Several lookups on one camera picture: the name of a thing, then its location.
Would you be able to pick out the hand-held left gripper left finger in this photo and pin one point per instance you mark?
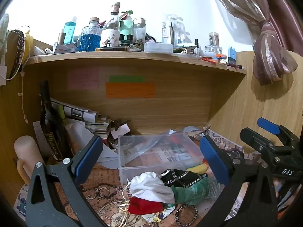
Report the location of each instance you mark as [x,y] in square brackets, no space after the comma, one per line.
[88,160]

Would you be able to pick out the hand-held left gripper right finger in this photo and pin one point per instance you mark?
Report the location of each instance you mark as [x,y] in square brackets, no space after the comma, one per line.
[214,160]

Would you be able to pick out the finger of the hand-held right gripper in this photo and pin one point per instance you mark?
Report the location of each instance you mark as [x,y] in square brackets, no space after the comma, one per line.
[254,139]
[267,124]

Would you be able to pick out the green velvet cloth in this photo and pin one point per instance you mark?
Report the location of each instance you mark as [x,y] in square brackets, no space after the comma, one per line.
[191,192]

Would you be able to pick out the clear plastic storage box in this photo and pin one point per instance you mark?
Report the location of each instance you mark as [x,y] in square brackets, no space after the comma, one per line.
[151,156]

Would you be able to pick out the white cloth pouch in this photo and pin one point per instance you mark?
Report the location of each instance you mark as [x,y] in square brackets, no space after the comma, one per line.
[149,186]

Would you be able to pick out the red cloth pouch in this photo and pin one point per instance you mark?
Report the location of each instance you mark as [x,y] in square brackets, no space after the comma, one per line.
[144,205]

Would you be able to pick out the white paper sheet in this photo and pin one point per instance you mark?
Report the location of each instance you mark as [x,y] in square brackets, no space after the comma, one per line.
[104,153]

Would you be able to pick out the yellow sponge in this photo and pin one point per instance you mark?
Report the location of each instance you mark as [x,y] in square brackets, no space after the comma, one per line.
[197,168]

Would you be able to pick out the small bowl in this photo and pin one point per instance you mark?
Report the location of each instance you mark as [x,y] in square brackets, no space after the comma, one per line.
[116,144]

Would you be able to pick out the brown printed mat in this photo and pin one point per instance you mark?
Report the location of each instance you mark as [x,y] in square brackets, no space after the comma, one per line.
[104,191]

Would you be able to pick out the stack of paper cards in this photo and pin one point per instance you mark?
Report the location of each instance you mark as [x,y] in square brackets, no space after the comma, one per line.
[100,127]

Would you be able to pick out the white paper card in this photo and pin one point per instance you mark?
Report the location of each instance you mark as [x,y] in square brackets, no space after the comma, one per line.
[122,130]

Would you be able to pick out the rolled newspaper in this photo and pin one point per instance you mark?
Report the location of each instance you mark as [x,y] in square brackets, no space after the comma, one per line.
[75,112]

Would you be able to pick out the dark wine bottle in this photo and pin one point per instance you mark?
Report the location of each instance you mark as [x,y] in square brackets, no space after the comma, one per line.
[51,127]

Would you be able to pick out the yellow highlighter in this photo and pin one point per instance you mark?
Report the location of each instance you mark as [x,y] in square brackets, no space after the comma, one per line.
[61,112]

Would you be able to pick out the beige mug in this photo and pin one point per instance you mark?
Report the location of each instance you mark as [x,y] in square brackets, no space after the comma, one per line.
[27,153]

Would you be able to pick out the gold ribbon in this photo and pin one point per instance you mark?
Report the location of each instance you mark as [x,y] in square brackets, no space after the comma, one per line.
[124,211]

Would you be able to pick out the cartoon printed card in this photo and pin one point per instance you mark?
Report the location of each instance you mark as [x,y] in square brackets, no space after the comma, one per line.
[163,214]

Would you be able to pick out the pink striped curtain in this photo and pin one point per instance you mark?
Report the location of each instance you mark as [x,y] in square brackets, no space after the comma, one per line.
[269,47]

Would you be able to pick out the small blue box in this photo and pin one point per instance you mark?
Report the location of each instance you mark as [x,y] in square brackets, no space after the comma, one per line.
[232,55]

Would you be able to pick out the blue cartoon coaster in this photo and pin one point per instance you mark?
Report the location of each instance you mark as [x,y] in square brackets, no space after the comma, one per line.
[20,203]

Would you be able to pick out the orange sticky note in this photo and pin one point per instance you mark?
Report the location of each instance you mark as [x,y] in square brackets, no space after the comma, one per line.
[130,90]

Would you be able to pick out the pink sticky note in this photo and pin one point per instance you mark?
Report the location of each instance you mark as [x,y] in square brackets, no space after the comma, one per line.
[82,79]

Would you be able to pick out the orange marker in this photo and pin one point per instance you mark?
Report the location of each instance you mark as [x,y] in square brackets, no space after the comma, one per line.
[209,60]

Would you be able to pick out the green sticky note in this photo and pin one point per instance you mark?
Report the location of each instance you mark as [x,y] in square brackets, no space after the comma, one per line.
[127,79]

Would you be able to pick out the glass jar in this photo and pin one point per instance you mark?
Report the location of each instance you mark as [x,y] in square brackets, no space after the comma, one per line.
[214,42]

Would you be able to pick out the black nail polish bottle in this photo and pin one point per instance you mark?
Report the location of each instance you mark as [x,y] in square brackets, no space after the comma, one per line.
[196,44]

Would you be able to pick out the wooden shelf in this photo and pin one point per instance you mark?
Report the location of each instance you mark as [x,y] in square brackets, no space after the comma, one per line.
[132,58]

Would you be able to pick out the brown tube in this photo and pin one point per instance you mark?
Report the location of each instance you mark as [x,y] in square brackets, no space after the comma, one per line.
[111,49]

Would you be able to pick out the faceted bottle with blue beads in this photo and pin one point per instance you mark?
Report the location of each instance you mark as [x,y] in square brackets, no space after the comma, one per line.
[90,40]

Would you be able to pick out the clear lidded plastic container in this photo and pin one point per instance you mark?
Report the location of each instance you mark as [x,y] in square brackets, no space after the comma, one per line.
[158,47]

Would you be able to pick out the small black bottle pair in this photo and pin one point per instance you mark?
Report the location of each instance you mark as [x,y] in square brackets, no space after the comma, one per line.
[126,40]

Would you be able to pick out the yellow tape roll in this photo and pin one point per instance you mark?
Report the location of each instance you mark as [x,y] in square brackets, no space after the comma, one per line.
[28,47]

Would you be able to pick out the clear labelled glass bottle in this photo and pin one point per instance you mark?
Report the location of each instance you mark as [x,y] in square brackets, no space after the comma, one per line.
[110,33]

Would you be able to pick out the dark lace band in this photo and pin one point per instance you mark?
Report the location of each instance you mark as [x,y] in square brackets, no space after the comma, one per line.
[17,52]

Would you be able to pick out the tall teal liquid bottle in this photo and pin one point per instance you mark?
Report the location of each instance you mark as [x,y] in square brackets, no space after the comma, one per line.
[69,32]

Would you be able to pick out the clear blister package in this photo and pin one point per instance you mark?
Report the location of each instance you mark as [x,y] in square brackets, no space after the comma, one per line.
[172,30]

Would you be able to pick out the mint green bottle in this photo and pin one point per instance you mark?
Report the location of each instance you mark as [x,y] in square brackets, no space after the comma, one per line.
[126,27]

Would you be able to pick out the clear bottle with metal cap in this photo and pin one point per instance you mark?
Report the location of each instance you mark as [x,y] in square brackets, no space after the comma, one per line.
[139,30]

